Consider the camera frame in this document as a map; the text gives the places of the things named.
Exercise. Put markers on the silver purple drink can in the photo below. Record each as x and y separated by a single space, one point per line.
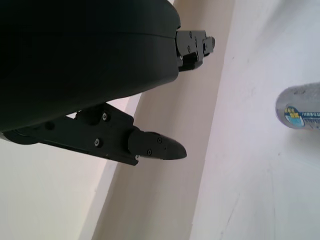
300 107

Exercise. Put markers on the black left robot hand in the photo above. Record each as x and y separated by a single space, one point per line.
75 62

